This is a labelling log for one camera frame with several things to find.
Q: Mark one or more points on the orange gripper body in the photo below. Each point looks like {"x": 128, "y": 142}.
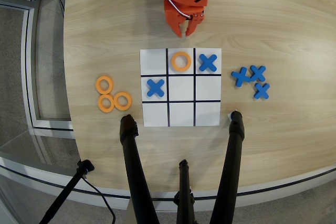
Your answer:
{"x": 174, "y": 14}

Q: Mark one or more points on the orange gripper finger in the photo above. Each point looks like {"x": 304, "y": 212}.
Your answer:
{"x": 176, "y": 28}
{"x": 194, "y": 24}

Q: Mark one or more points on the blue foam cross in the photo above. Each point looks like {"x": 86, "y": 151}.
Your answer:
{"x": 241, "y": 76}
{"x": 208, "y": 63}
{"x": 258, "y": 73}
{"x": 155, "y": 87}
{"x": 262, "y": 91}

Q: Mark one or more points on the white tic-tac-toe board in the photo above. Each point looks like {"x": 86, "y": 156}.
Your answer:
{"x": 181, "y": 87}

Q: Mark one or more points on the small white sticker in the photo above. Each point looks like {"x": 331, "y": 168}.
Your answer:
{"x": 229, "y": 116}

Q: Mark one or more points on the thick black tripod leg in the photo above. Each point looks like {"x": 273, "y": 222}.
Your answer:
{"x": 134, "y": 161}
{"x": 231, "y": 161}

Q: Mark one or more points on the thin black tripod leg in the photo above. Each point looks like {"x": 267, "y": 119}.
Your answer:
{"x": 184, "y": 182}

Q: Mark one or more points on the slim black stand pole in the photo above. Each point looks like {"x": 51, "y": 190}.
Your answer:
{"x": 65, "y": 190}

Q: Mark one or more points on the grey metal floor frame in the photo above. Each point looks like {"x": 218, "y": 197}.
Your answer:
{"x": 29, "y": 51}

